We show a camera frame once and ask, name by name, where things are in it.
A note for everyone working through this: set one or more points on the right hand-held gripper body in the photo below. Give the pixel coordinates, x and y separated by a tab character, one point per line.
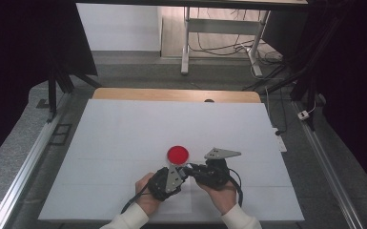
214	175

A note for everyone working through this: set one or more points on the white desk frame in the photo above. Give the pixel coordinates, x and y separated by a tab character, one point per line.
222	26

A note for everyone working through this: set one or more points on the white power strip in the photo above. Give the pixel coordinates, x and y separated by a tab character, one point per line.
281	143

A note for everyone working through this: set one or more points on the black stand legs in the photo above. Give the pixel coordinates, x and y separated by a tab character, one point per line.
305	82

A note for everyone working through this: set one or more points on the black tripod stand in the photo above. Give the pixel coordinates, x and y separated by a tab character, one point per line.
52	95

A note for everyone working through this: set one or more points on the aluminium rail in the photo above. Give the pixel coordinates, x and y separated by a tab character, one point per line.
327	165
28	165

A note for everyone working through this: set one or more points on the red petri dish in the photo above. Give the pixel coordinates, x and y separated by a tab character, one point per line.
178	155

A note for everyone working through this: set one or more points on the white paper sheet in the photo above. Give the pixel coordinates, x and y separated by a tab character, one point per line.
181	205

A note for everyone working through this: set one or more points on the white plug adapter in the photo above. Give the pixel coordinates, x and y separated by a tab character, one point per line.
303	115

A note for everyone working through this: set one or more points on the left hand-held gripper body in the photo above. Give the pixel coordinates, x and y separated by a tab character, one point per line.
167	184

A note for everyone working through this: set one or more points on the white board table cover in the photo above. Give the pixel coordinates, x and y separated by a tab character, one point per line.
139	127

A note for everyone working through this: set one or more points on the black curtain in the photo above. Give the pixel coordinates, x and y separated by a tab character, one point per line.
356	79
19	63

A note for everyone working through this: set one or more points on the person's left hand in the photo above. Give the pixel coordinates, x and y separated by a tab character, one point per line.
147	200

